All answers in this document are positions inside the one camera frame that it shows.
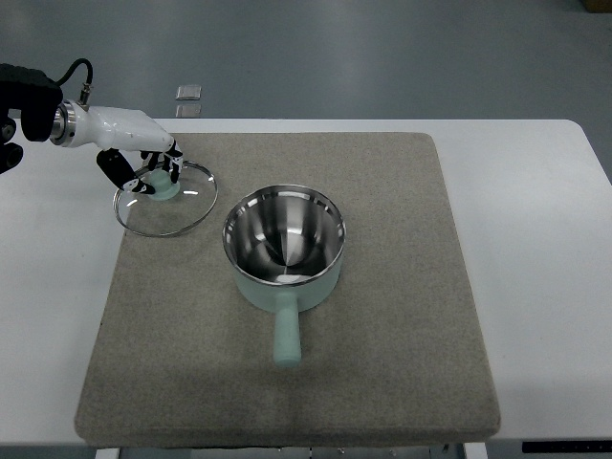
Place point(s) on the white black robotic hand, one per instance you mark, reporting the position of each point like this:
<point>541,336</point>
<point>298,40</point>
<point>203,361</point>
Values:
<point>116,131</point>

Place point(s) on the glass lid with green knob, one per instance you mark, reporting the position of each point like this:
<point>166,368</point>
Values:
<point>175,208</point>

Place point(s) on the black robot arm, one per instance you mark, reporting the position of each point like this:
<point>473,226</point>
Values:
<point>36,97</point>

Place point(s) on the upper metal floor plate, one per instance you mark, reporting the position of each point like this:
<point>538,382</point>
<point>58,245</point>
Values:
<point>189,92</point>

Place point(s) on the metal floor plate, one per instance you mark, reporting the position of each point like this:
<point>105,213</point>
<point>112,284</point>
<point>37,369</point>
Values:
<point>188,111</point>
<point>189,92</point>

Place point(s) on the lower metal floor plate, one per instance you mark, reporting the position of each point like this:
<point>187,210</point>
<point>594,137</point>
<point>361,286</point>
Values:
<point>188,111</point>

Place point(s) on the mint green saucepan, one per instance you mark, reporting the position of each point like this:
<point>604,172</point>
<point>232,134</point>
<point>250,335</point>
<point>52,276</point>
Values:
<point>285,244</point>

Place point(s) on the grey felt mat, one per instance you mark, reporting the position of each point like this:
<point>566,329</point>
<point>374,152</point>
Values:
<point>392,356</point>

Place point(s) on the brown cardboard box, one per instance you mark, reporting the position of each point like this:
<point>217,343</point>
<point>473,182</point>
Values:
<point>597,6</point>

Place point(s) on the black table control panel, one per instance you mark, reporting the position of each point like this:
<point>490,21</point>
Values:
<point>559,447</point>

